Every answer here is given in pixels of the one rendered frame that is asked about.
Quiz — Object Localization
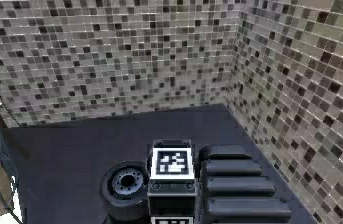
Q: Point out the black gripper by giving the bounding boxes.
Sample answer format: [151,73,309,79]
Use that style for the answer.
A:
[99,160,151,224]

